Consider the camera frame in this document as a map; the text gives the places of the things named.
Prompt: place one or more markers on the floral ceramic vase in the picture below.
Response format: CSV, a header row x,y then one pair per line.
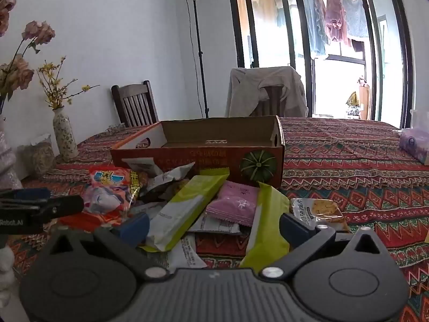
x,y
65,137

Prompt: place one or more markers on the jacket-covered wooden chair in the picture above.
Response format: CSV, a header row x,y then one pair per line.
x,y
271,102

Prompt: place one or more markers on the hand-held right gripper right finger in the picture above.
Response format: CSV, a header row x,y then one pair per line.
x,y
293,226

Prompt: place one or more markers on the glass jar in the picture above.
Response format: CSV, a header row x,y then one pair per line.
x,y
40,157

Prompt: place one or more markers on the silver snack wrapper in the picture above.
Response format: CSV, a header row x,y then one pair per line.
x,y
171,177

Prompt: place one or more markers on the dark hanging shorts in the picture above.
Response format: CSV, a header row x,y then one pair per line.
x,y
357,45

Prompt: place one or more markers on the yellow bag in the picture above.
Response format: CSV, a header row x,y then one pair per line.
x,y
353,99

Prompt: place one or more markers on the yellow flower branches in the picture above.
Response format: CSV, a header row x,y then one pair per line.
x,y
55,87

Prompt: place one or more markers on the clear cracker packet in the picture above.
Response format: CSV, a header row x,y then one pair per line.
x,y
321,211

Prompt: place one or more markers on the floor lamp on tripod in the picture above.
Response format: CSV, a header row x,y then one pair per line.
x,y
198,47

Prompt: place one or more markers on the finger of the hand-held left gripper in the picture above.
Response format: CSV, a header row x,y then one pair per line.
x,y
63,205
26,194

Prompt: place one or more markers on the patterned red tablecloth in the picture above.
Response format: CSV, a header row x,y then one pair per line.
x,y
335,161

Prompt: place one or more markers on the wooden balcony cabinet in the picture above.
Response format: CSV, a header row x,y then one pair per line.
x,y
363,102

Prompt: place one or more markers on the purple tissue pack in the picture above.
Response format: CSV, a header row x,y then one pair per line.
x,y
415,146

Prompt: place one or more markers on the white textured vase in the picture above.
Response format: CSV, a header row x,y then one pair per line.
x,y
8,161

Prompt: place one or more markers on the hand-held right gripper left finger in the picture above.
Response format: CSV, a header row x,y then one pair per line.
x,y
134,226

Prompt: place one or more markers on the pink flowers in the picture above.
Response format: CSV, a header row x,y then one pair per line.
x,y
20,70

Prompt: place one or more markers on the blue hanging garment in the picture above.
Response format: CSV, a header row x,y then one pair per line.
x,y
313,20

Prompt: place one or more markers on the pink snack packet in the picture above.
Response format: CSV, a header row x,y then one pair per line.
x,y
231,204

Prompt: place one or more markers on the dark wooden chair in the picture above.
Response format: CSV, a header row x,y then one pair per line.
x,y
134,104

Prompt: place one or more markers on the clear purple snack packet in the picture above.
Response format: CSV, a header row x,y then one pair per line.
x,y
100,201

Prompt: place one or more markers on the green white bar packet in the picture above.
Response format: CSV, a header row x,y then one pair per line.
x,y
187,204
268,221

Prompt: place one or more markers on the white printed wrapper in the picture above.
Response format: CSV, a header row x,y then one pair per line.
x,y
214,224
187,255

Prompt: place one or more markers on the small floral box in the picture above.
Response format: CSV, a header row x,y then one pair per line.
x,y
115,128

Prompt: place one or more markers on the beige hanging garment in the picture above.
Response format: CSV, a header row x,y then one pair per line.
x,y
266,1
244,6

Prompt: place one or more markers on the person's left forearm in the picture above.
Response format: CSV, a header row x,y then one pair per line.
x,y
6,285

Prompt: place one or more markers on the black sliding door frame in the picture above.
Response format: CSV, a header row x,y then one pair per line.
x,y
303,40

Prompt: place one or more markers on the red blue snack packet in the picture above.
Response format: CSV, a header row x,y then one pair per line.
x,y
110,179

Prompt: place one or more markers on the maroon hanging shirt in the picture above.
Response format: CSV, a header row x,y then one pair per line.
x,y
335,13

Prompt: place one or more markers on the light blue hanging top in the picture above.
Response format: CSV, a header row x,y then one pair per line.
x,y
357,16

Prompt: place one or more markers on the orange cardboard box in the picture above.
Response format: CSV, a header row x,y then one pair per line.
x,y
201,159

